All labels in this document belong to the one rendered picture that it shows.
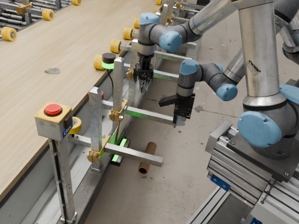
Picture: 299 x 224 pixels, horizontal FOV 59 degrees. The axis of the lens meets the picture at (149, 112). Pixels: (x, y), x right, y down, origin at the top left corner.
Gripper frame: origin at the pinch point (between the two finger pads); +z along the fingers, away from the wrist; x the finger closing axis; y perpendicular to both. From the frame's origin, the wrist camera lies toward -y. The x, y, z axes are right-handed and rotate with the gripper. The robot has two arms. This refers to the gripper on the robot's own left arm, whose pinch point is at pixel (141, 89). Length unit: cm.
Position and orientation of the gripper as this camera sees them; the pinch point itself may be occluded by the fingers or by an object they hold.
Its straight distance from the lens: 124.3
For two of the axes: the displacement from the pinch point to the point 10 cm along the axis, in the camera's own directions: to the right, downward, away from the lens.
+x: 9.9, 0.3, 1.4
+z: -1.0, 7.9, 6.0
